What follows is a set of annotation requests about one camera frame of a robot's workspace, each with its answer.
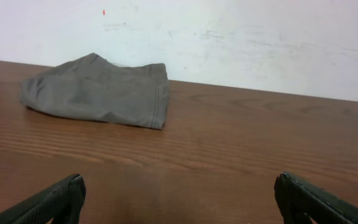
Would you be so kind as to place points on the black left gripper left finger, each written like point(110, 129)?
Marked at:
point(60, 203)

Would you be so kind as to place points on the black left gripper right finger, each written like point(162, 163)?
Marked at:
point(301, 202)

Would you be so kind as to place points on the grey shorts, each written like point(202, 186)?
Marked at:
point(93, 89)

